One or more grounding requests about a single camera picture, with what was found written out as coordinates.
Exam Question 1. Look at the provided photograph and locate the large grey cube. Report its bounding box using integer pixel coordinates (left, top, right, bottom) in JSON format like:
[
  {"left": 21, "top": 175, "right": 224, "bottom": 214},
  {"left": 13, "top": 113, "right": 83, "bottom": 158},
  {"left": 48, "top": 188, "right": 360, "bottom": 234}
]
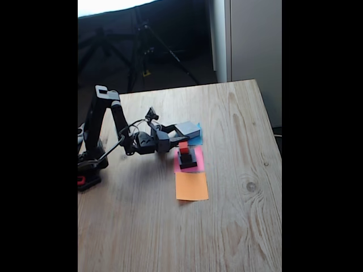
[{"left": 175, "top": 121, "right": 201, "bottom": 139}]

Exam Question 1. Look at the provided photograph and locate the small black cube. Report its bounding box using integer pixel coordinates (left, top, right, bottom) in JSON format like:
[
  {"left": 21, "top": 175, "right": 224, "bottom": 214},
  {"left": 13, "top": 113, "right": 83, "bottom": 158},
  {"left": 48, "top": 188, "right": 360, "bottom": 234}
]
[{"left": 179, "top": 151, "right": 193, "bottom": 167}]

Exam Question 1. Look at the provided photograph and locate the medium black cube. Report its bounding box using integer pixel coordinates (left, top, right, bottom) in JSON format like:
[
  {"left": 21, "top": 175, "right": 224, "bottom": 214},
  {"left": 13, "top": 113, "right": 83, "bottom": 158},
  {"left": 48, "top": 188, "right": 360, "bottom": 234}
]
[{"left": 178, "top": 148, "right": 199, "bottom": 170}]

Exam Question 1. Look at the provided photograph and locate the blue paper sheet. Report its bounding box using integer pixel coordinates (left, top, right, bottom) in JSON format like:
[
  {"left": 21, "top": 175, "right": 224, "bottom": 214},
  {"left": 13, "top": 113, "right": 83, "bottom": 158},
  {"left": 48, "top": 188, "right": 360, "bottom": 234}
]
[{"left": 187, "top": 122, "right": 204, "bottom": 147}]

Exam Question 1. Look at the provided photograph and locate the pink paper sheet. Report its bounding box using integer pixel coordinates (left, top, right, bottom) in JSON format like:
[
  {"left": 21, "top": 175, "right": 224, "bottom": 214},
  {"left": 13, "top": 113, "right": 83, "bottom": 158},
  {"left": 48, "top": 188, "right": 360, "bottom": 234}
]
[{"left": 173, "top": 146, "right": 205, "bottom": 173}]

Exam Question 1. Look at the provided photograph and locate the orange paper sheet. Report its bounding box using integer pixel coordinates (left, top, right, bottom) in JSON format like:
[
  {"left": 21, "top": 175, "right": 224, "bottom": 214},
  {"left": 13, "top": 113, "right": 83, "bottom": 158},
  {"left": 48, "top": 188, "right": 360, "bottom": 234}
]
[{"left": 175, "top": 171, "right": 209, "bottom": 201}]

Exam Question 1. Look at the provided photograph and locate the black tripod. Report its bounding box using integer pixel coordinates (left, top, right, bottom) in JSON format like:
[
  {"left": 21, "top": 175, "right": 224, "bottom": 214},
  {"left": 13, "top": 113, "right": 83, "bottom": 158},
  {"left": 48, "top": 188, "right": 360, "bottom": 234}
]
[{"left": 124, "top": 22, "right": 201, "bottom": 93}]

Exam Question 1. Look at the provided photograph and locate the black light stand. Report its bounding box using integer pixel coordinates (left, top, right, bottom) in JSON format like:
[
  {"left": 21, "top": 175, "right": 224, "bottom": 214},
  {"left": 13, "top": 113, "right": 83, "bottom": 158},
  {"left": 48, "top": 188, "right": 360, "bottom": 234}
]
[{"left": 78, "top": 27, "right": 128, "bottom": 83}]

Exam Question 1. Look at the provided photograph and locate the white cabinet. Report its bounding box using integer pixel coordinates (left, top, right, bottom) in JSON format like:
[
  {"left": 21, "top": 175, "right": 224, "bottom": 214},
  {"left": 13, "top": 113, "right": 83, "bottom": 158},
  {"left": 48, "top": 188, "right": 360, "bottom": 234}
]
[{"left": 209, "top": 0, "right": 282, "bottom": 128}]

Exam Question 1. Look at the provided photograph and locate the bright white light panel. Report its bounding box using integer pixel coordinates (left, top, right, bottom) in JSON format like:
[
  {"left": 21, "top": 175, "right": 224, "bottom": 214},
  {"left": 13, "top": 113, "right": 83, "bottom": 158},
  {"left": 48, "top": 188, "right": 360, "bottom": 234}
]
[{"left": 78, "top": 0, "right": 159, "bottom": 18}]

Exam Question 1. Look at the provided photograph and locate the small gripper camera board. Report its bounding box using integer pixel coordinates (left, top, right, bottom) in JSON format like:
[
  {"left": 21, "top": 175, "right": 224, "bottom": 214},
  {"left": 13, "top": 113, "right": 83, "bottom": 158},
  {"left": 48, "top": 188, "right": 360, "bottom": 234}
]
[{"left": 145, "top": 107, "right": 159, "bottom": 122}]

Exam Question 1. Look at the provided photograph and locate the black cable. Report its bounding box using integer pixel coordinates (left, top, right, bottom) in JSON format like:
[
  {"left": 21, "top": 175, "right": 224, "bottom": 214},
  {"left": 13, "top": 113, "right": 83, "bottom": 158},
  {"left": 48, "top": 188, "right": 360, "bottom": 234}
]
[{"left": 78, "top": 118, "right": 148, "bottom": 168}]

